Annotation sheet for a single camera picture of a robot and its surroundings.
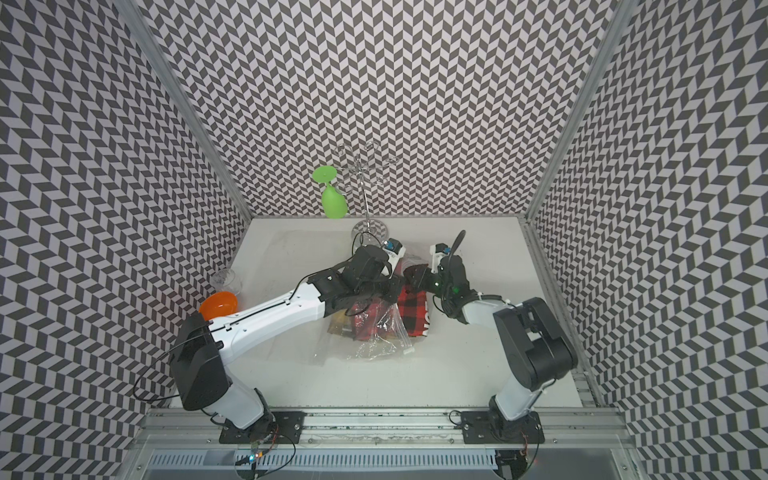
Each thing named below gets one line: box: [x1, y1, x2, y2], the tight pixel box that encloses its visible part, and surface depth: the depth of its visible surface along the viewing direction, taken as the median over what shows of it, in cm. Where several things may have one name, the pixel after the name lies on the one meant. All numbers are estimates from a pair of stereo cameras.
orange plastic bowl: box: [198, 291, 238, 321], surface depth 92 cm
